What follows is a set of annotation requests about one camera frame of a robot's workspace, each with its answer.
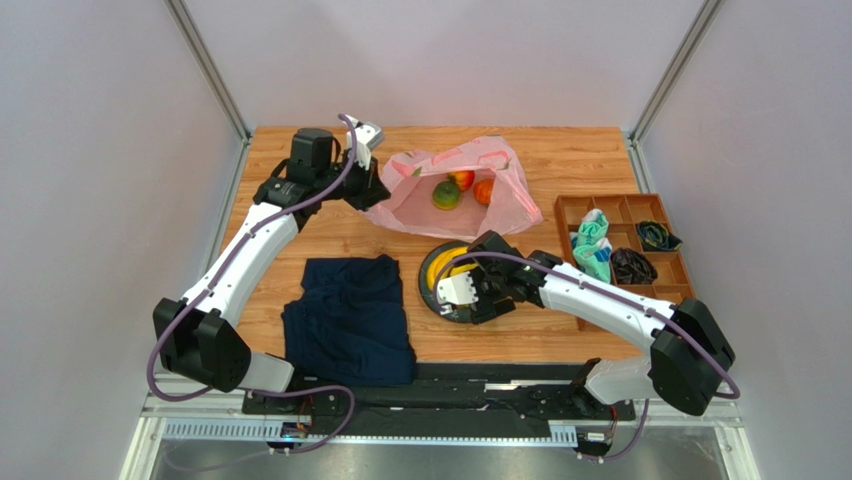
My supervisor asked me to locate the orange fake fruit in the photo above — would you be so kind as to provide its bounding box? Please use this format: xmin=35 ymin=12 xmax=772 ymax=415
xmin=472 ymin=178 xmax=495 ymax=206

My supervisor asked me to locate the navy blue cloth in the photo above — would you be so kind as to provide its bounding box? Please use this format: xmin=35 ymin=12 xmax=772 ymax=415
xmin=281 ymin=255 xmax=417 ymax=387

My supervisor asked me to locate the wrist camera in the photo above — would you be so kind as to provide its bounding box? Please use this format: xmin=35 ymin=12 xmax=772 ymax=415
xmin=436 ymin=271 xmax=479 ymax=316
xmin=344 ymin=115 xmax=385 ymax=170

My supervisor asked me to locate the purple cable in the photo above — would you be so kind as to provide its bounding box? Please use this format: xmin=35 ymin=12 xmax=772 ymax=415
xmin=145 ymin=113 xmax=359 ymax=458
xmin=432 ymin=251 xmax=741 ymax=463

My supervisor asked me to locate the black rolled sock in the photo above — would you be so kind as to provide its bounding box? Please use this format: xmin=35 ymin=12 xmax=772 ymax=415
xmin=610 ymin=248 xmax=659 ymax=285

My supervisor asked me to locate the teal white sock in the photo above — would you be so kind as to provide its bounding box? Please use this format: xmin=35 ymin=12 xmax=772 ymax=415
xmin=569 ymin=208 xmax=613 ymax=284

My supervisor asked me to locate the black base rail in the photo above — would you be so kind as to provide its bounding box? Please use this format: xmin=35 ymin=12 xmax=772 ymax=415
xmin=242 ymin=363 xmax=641 ymax=440

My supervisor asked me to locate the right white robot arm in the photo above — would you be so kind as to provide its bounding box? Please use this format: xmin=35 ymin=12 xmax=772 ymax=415
xmin=462 ymin=231 xmax=741 ymax=416

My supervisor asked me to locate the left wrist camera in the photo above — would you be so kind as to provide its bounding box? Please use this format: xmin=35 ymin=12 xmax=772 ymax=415
xmin=344 ymin=115 xmax=385 ymax=170

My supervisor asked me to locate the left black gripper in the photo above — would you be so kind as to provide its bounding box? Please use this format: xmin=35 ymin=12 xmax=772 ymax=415
xmin=316 ymin=151 xmax=391 ymax=213

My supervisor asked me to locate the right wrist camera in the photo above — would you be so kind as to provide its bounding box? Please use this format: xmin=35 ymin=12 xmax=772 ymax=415
xmin=436 ymin=271 xmax=479 ymax=316

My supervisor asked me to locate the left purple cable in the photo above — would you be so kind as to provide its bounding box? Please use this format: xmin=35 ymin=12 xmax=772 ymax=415
xmin=145 ymin=113 xmax=359 ymax=458

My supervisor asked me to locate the pink plastic bag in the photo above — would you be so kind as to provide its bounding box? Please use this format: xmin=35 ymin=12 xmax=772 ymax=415
xmin=366 ymin=135 xmax=543 ymax=241

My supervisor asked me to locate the dark blue-grey ceramic plate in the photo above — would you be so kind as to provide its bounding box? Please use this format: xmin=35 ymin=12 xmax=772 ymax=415
xmin=418 ymin=240 xmax=492 ymax=325

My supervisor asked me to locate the dark green rolled sock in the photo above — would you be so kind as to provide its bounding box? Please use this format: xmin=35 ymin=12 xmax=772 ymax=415
xmin=637 ymin=220 xmax=683 ymax=252

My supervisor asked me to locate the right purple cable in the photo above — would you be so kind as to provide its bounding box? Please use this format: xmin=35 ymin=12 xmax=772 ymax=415
xmin=432 ymin=251 xmax=741 ymax=463

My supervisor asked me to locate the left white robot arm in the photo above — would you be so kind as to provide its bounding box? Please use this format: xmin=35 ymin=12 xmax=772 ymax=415
xmin=147 ymin=116 xmax=390 ymax=398

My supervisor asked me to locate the green fake mango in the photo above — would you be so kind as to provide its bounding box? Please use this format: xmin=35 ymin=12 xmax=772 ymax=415
xmin=431 ymin=180 xmax=463 ymax=210

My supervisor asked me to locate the red yellow fake apple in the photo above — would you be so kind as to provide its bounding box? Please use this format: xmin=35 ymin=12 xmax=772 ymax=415
xmin=447 ymin=170 xmax=476 ymax=192

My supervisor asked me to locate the brown wooden compartment tray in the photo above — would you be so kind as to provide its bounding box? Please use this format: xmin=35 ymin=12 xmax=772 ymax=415
xmin=553 ymin=194 xmax=695 ymax=304

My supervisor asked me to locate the yellow banana bunch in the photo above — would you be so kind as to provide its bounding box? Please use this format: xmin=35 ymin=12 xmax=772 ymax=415
xmin=426 ymin=243 xmax=478 ymax=290

